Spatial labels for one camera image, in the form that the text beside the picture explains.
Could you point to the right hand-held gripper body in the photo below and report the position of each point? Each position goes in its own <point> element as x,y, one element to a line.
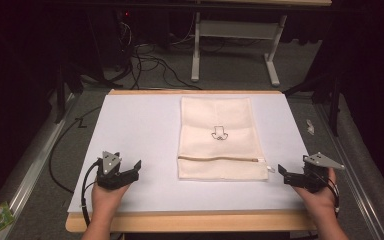
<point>310,175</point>

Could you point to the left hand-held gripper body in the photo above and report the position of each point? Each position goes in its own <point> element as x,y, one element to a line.
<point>110,175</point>

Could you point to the cream zipper mesh bag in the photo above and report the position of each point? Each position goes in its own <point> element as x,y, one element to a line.
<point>221,133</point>

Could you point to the person's left hand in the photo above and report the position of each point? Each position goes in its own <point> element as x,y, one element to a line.
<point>108,198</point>

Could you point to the person's right hand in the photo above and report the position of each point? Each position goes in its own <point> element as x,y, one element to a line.
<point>320,200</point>

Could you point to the white table sheet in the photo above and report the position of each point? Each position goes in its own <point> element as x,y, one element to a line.
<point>140,133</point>

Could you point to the small clear plastic piece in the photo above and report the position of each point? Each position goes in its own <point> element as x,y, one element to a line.
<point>310,127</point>

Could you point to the black metal stand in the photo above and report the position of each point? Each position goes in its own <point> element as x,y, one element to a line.
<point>61,93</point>
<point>333,103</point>

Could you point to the wooden table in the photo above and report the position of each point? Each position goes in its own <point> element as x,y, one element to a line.
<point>196,221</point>

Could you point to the metal floor rail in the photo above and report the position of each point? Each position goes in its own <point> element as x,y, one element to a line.
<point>350,166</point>
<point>33,166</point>

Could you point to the white metal desk frame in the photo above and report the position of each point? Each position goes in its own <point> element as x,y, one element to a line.
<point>240,30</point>

